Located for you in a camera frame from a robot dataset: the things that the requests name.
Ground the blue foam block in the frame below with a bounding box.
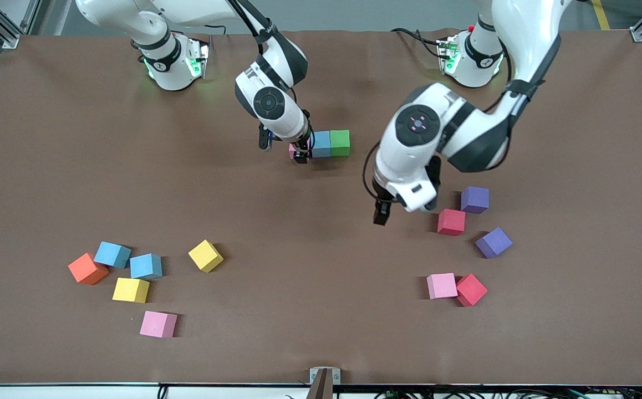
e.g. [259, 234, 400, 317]
[94, 242, 132, 269]
[130, 253, 163, 279]
[311, 131, 332, 158]

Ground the green foam block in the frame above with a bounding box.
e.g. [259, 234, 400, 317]
[330, 130, 351, 157]

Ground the red foam block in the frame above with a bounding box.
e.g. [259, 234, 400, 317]
[437, 209, 466, 237]
[456, 274, 488, 307]

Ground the purple foam block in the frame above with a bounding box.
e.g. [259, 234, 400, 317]
[461, 186, 490, 214]
[475, 227, 513, 259]

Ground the yellow foam block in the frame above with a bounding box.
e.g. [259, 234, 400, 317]
[112, 278, 150, 304]
[188, 239, 224, 273]

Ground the table cover mat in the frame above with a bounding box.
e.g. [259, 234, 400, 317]
[0, 29, 642, 387]

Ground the orange foam block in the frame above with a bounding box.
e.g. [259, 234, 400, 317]
[68, 253, 109, 285]

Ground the black left arm base cable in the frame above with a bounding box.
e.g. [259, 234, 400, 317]
[390, 27, 444, 59]

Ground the grey metal bracket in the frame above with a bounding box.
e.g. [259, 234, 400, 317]
[307, 367, 341, 399]

